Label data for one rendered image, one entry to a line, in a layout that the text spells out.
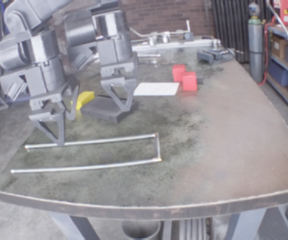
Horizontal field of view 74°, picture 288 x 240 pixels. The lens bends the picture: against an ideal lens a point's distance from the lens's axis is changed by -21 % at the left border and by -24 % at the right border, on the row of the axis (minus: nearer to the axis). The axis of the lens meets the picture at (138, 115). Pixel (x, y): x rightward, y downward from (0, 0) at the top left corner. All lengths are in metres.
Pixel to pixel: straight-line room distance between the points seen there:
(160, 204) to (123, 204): 0.07
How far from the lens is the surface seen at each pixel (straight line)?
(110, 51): 0.46
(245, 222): 0.69
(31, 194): 0.53
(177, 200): 0.41
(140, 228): 1.35
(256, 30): 3.07
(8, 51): 0.44
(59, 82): 0.41
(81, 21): 0.46
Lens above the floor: 1.20
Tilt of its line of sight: 28 degrees down
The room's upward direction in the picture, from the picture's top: 10 degrees counter-clockwise
